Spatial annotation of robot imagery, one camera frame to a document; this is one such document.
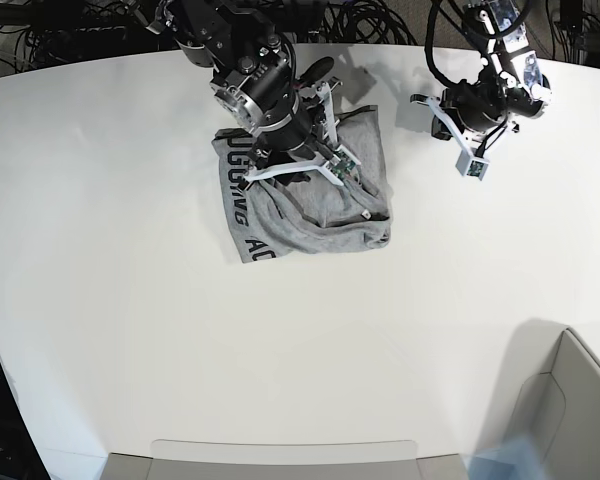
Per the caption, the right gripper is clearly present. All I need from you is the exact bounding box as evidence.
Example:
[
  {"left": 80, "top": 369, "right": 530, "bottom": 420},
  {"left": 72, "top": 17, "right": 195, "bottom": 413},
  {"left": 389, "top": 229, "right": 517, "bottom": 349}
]
[{"left": 252, "top": 143, "right": 333, "bottom": 183}]

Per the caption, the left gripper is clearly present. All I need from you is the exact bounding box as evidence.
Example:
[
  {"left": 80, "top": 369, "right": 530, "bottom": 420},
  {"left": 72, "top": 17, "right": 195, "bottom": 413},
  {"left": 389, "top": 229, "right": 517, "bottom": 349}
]
[{"left": 431, "top": 116, "right": 453, "bottom": 141}]

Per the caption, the grey T-shirt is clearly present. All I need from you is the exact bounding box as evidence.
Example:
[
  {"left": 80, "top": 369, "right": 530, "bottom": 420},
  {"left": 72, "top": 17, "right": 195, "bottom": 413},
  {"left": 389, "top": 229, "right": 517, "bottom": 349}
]
[{"left": 212, "top": 106, "right": 392, "bottom": 263}]

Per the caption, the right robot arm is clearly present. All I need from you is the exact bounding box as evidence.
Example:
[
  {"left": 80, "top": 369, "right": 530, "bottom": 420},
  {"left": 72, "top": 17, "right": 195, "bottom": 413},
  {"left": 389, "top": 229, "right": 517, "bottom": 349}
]
[{"left": 146, "top": 1, "right": 343, "bottom": 190}]

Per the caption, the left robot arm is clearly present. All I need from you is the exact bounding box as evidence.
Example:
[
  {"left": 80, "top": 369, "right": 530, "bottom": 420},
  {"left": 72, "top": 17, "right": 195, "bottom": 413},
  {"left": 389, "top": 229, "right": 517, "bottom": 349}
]
[{"left": 424, "top": 1, "right": 551, "bottom": 144}]

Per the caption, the grey chair at bottom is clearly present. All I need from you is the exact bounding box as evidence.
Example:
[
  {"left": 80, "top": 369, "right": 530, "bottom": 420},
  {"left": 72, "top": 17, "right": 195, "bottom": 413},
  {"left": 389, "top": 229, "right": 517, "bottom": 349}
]
[{"left": 101, "top": 439, "right": 469, "bottom": 479}]

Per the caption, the blue blurred object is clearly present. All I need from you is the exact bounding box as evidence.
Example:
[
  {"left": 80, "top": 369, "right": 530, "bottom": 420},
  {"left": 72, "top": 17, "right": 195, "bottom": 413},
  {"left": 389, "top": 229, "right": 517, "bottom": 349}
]
[{"left": 464, "top": 434, "right": 551, "bottom": 480}]

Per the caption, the black cable bundle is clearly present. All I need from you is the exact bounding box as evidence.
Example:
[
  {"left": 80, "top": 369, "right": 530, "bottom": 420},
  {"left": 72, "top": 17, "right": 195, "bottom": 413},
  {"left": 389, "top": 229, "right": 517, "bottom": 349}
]
[{"left": 319, "top": 0, "right": 419, "bottom": 47}]

